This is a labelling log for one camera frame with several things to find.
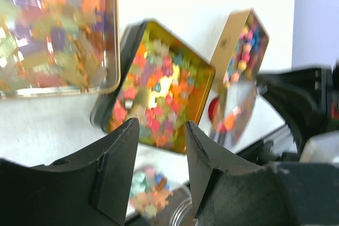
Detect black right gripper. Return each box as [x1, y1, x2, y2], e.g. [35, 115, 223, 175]
[256, 67, 338, 152]

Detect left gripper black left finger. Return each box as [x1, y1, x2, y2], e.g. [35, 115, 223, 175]
[1, 118, 139, 225]

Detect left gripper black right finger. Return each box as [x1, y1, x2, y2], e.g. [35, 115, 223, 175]
[185, 121, 338, 225]

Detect shiny metal scoop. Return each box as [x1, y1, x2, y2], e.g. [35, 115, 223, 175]
[209, 80, 266, 150]

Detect gold tin pastel star candies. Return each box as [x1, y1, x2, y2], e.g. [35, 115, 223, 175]
[210, 8, 269, 88]

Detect gold tin neon star candies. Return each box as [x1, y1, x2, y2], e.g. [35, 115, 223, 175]
[91, 19, 215, 154]

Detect gold tin popsicle candies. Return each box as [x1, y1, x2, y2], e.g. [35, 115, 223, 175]
[1, 0, 121, 100]

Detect clear glass jar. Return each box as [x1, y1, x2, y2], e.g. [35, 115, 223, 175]
[125, 165, 198, 225]

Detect red jar lid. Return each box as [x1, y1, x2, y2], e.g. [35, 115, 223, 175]
[208, 97, 219, 122]

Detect aluminium frame rail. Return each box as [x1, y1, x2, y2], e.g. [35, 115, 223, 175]
[236, 124, 297, 160]

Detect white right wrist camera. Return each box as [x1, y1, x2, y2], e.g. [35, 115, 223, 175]
[299, 131, 338, 163]

